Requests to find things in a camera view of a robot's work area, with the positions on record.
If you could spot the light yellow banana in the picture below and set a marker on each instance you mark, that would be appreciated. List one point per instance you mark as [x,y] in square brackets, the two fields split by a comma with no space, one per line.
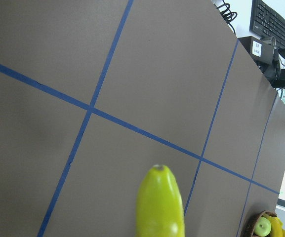
[159,209]

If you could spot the deep yellow banana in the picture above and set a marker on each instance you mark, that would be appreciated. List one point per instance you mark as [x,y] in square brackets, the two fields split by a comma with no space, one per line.
[276,228]

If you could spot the brown wicker basket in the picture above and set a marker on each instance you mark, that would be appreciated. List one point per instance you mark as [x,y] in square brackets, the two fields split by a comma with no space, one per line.
[248,229]

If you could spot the black labelled box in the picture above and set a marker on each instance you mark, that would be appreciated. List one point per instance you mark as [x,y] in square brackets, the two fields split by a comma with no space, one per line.
[259,51]

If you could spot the black keyboard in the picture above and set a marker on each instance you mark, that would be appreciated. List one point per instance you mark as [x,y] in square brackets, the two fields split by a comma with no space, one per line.
[266,22]

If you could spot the green apple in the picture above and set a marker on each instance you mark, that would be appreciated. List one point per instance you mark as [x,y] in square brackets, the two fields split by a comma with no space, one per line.
[262,227]

